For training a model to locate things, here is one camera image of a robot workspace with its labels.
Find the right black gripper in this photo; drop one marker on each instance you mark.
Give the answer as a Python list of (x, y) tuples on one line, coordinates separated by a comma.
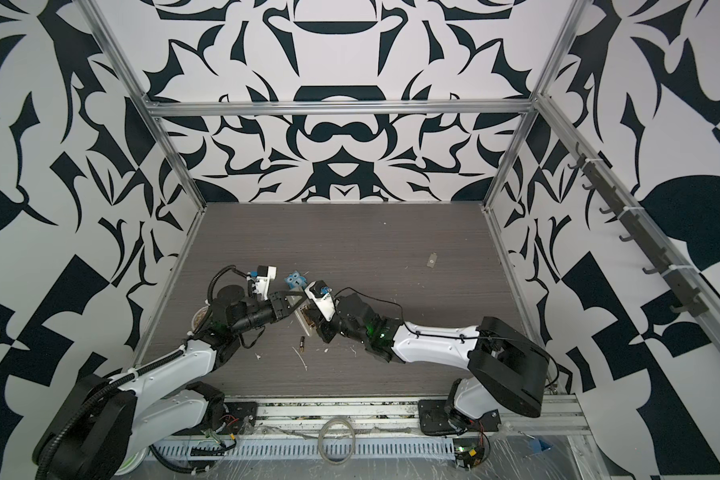
[(326, 328)]

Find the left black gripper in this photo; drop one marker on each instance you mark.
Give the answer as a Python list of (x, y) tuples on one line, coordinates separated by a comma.
[(278, 306)]

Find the white remote control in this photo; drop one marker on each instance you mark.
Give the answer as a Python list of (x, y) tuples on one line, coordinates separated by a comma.
[(302, 315)]

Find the remote battery cover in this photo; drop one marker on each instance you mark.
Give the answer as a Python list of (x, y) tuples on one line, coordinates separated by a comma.
[(432, 259)]

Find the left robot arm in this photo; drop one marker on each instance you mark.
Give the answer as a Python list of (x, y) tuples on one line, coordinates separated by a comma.
[(105, 421)]

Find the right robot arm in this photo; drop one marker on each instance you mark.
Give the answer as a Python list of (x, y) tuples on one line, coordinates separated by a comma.
[(507, 370)]

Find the blue owl toy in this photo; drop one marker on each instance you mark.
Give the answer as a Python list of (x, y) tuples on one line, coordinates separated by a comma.
[(295, 280)]

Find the beige tape roll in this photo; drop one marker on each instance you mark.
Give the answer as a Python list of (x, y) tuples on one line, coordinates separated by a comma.
[(200, 318)]

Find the blue tape piece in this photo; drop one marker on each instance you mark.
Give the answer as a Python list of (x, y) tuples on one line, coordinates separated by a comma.
[(538, 445)]

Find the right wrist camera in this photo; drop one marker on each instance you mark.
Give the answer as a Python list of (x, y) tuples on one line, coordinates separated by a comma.
[(321, 296)]

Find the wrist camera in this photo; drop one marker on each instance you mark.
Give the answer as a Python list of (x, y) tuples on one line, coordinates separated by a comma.
[(259, 281), (321, 296)]

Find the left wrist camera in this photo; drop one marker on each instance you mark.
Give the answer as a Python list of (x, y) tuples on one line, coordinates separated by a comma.
[(259, 281)]

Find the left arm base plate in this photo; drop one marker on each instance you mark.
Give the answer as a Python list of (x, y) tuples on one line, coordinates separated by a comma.
[(236, 417)]

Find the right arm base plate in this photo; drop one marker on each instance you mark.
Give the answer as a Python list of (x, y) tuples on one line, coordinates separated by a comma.
[(439, 418)]

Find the white slotted cable duct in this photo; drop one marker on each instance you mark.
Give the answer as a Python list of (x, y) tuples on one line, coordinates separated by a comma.
[(307, 449)]

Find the wall hook rail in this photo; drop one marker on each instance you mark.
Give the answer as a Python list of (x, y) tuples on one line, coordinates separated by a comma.
[(644, 232)]

